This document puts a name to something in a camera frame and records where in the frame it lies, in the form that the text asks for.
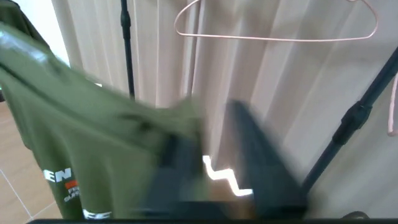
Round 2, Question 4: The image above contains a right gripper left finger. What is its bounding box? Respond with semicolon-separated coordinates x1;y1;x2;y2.
139;133;225;218

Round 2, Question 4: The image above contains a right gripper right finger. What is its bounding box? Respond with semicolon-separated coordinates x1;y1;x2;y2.
226;99;308;219

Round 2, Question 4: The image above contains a green long-sleeved shirt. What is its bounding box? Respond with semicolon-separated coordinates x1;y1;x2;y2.
0;0;208;220

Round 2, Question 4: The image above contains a pink clothes hanger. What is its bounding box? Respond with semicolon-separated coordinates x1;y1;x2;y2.
387;73;398;138
174;0;379;43

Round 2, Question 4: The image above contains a black clothes rack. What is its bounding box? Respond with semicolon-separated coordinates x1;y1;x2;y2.
120;0;398;195

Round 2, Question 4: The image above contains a beige curtain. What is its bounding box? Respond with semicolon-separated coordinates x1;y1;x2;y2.
51;0;398;219

